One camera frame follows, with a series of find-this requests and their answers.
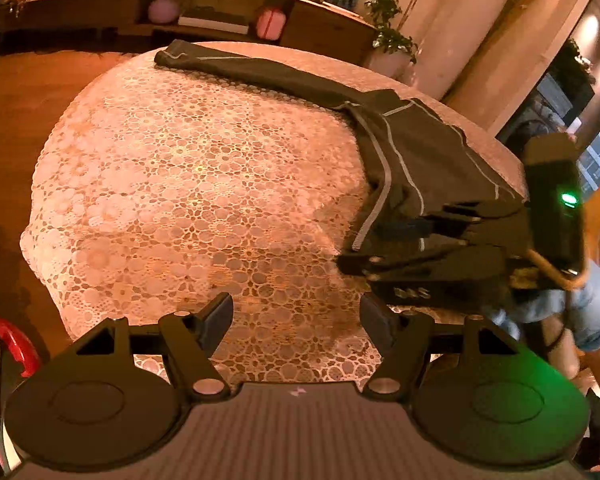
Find denim shorts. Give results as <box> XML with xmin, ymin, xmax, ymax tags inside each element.
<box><xmin>572</xmin><ymin>260</ymin><xmax>600</xmax><ymax>353</ymax></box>

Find person's leg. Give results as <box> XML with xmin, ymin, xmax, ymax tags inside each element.
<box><xmin>560</xmin><ymin>342</ymin><xmax>600</xmax><ymax>401</ymax></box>

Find tall green potted plant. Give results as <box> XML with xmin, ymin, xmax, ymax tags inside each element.
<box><xmin>360</xmin><ymin>0</ymin><xmax>471</xmax><ymax>66</ymax></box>

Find person's right hand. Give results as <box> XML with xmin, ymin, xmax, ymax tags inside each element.
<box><xmin>492</xmin><ymin>287</ymin><xmax>573</xmax><ymax>341</ymax></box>

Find cream curtain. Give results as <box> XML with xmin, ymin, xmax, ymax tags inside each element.
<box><xmin>400</xmin><ymin>0</ymin><xmax>526</xmax><ymax>101</ymax></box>

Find white flat book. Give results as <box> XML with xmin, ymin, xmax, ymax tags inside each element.
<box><xmin>177</xmin><ymin>7</ymin><xmax>251</xmax><ymax>36</ymax></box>

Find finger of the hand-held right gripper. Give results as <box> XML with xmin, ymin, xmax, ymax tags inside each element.
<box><xmin>336</xmin><ymin>247</ymin><xmax>506</xmax><ymax>281</ymax></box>
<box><xmin>420</xmin><ymin>201</ymin><xmax>526</xmax><ymax>238</ymax></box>

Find pink box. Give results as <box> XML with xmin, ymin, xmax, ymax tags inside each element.
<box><xmin>255</xmin><ymin>5</ymin><xmax>286</xmax><ymax>41</ymax></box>

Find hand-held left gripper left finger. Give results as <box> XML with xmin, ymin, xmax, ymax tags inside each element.
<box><xmin>72</xmin><ymin>292</ymin><xmax>235</xmax><ymax>403</ymax></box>

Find white plant pot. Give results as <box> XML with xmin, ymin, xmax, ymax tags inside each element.
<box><xmin>365</xmin><ymin>45</ymin><xmax>416</xmax><ymax>81</ymax></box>

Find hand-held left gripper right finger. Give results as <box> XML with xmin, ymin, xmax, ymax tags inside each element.
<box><xmin>360</xmin><ymin>294</ymin><xmax>523</xmax><ymax>403</ymax></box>

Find dark appliance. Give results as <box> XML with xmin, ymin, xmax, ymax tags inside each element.
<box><xmin>500</xmin><ymin>40</ymin><xmax>596</xmax><ymax>161</ymax></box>

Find lavender kettlebell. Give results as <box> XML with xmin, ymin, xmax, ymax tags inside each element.
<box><xmin>147</xmin><ymin>0</ymin><xmax>182</xmax><ymax>25</ymax></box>

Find lace tablecloth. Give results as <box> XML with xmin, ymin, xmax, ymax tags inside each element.
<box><xmin>19</xmin><ymin>41</ymin><xmax>529</xmax><ymax>386</ymax></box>

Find wooden television cabinet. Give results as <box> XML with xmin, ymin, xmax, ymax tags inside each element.
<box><xmin>0</xmin><ymin>0</ymin><xmax>381</xmax><ymax>66</ymax></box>

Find dark pants with light stripes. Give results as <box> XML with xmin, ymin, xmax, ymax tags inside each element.
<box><xmin>153</xmin><ymin>38</ymin><xmax>529</xmax><ymax>256</ymax></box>

